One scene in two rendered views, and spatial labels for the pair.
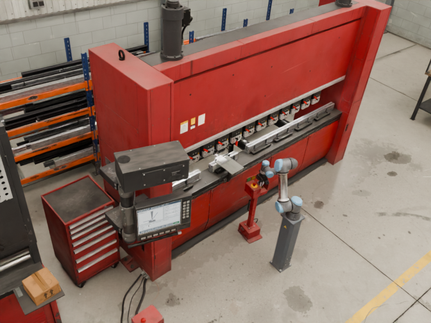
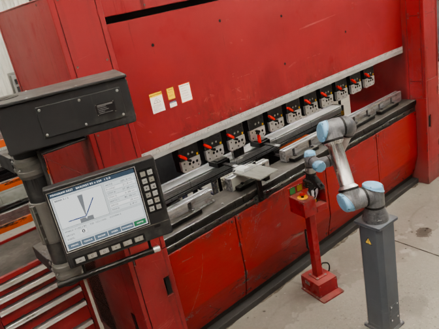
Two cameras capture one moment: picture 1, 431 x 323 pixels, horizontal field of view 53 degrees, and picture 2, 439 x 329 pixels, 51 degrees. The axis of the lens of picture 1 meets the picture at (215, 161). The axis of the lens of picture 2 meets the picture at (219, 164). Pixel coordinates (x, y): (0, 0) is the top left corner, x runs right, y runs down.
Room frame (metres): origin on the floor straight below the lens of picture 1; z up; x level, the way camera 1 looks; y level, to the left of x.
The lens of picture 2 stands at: (0.72, -0.38, 2.17)
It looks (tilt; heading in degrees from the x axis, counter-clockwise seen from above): 20 degrees down; 9
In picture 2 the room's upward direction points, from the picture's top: 12 degrees counter-clockwise
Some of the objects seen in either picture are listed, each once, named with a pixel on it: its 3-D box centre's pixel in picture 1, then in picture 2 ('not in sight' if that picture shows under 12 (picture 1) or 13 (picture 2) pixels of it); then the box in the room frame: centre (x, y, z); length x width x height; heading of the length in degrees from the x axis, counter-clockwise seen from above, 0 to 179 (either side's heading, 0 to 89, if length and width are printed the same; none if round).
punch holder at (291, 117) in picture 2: (259, 122); (290, 110); (4.14, -0.45, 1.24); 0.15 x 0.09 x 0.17; 135
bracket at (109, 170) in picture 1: (129, 169); (49, 147); (2.61, 0.67, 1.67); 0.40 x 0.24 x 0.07; 135
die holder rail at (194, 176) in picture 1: (180, 183); (181, 209); (3.34, 0.34, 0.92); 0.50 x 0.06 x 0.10; 135
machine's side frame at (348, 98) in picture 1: (333, 82); (390, 68); (5.47, -1.52, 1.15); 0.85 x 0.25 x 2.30; 45
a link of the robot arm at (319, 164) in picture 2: (270, 172); (319, 164); (3.53, -0.58, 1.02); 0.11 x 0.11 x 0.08; 20
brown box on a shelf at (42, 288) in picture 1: (37, 288); not in sight; (1.88, 1.23, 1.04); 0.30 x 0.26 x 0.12; 131
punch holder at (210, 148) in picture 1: (206, 147); (210, 146); (3.57, 0.11, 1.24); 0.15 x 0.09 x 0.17; 135
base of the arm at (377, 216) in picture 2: (294, 212); (375, 211); (3.17, -0.84, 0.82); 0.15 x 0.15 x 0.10
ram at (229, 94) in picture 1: (270, 81); (287, 44); (4.19, -0.51, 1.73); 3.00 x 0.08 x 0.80; 135
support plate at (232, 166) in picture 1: (229, 165); (255, 171); (3.62, -0.15, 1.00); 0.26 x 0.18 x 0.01; 45
